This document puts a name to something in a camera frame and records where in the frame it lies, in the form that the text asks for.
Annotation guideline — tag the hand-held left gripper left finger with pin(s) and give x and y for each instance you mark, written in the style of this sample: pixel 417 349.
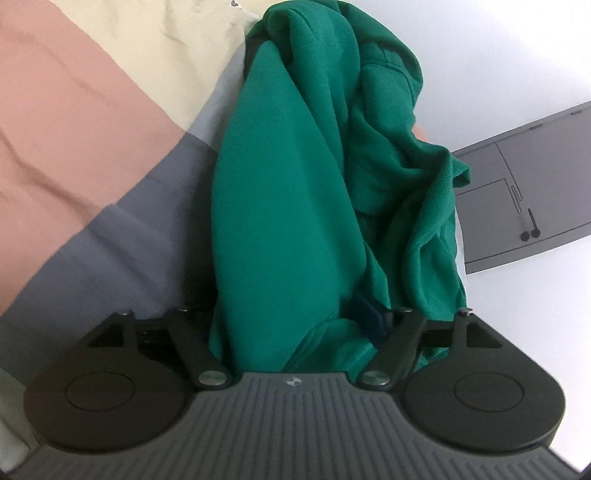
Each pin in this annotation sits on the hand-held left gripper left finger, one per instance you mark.
pixel 189 333

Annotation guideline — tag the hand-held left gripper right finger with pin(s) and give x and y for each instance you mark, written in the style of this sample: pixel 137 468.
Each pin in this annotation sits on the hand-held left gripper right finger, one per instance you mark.
pixel 369 318

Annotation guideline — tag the green sweatshirt with white print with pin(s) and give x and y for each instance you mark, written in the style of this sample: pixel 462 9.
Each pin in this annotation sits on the green sweatshirt with white print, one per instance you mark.
pixel 286 194

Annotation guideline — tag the patchwork bed sheet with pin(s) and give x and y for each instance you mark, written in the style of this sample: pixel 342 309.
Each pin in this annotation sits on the patchwork bed sheet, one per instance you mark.
pixel 69 115

